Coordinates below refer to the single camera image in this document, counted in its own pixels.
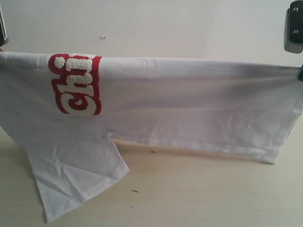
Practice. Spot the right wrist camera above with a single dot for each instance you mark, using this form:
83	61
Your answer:
293	32

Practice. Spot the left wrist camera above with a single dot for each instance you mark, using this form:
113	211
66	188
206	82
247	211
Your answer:
3	31

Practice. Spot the white t-shirt red lettering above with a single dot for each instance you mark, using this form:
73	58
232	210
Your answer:
65	109

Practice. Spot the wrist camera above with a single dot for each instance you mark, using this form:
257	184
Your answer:
293	32
3	31

